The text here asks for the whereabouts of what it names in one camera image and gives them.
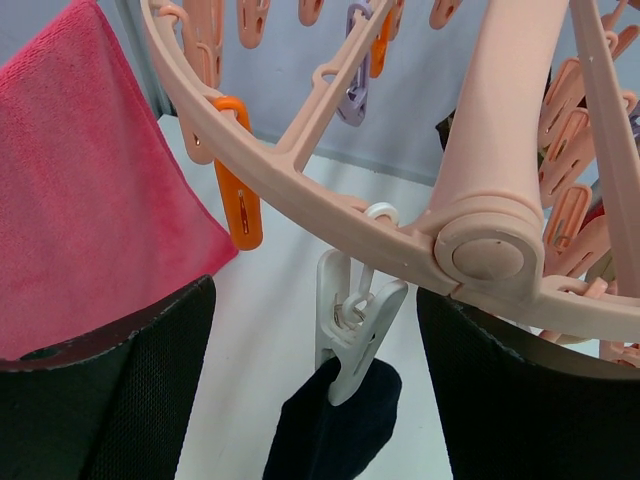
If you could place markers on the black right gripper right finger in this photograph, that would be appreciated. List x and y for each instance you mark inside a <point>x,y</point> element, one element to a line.
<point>514,406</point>

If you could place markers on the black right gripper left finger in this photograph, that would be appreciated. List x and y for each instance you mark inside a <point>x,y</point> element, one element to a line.
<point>113,403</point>

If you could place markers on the navy sock red toe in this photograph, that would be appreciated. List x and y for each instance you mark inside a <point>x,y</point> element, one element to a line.
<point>316,440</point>

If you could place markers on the pink round clip hanger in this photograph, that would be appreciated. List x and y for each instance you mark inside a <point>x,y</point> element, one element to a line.
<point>531,216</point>

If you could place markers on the pink cloth towel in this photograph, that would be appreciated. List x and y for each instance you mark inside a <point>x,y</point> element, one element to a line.
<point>97,218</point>

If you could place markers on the white clothes peg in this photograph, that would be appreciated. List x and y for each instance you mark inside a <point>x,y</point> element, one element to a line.
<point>351,324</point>

